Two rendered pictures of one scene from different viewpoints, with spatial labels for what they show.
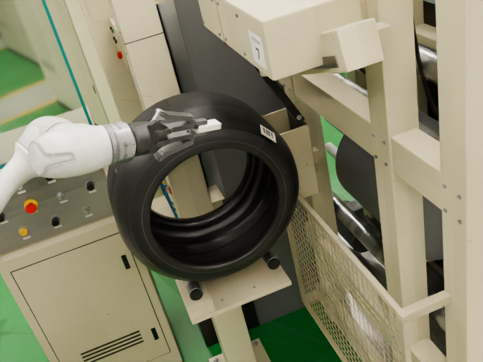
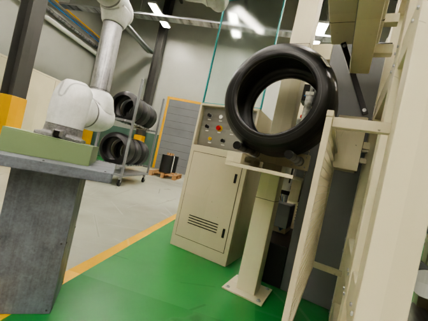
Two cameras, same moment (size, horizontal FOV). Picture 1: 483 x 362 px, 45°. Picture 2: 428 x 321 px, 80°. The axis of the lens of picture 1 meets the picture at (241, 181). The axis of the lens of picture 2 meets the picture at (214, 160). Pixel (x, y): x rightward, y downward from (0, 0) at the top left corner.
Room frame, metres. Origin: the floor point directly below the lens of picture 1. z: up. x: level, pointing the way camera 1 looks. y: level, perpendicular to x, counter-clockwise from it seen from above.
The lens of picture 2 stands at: (0.33, -0.56, 0.78)
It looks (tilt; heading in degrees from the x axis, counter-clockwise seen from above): 0 degrees down; 39
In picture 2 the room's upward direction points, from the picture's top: 12 degrees clockwise
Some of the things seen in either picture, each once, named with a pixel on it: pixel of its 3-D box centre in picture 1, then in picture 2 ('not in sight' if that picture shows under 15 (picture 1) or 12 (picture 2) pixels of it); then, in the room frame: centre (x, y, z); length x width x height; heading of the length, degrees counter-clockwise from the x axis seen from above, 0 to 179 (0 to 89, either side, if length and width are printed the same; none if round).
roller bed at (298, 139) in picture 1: (286, 155); (347, 144); (1.95, -0.19, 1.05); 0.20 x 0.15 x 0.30; 12
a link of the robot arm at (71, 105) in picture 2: not in sight; (72, 104); (0.80, 0.73, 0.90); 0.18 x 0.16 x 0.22; 33
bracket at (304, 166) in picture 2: not in sight; (276, 157); (1.83, 0.17, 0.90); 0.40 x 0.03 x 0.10; 102
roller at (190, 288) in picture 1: (184, 266); (246, 149); (1.63, 0.27, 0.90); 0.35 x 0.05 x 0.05; 12
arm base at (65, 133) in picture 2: not in sight; (62, 132); (0.78, 0.70, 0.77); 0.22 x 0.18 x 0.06; 60
